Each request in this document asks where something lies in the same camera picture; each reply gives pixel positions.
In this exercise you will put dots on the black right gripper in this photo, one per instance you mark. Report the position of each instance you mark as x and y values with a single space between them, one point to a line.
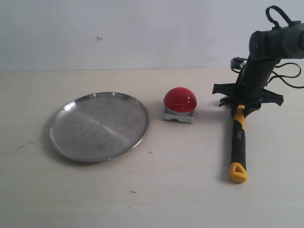
249 86

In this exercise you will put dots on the yellow black claw hammer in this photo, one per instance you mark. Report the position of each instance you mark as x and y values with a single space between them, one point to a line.
237 171

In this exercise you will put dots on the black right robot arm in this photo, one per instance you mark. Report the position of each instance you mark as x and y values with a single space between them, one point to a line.
266 50

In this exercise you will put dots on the red dome push button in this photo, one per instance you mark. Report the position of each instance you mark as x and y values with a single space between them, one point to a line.
179 105

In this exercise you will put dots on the round stainless steel plate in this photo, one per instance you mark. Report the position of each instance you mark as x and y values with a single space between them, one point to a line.
99 127

